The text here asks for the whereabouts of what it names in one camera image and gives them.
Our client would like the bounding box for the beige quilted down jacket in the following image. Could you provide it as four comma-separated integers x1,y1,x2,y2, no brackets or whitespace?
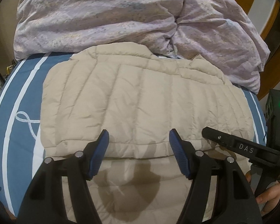
40,43,254,223

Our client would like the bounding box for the right hand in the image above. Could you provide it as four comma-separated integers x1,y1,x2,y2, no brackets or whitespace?
255,181,280,223

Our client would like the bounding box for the blue white striped bedsheet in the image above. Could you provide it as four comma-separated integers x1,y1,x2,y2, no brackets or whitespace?
0,53,267,215

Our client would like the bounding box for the lilac floral duvet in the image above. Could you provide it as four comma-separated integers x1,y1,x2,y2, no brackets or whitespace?
13,0,270,93

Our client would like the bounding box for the wooden bed frame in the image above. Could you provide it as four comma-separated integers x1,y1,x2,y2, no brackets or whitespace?
235,0,280,100

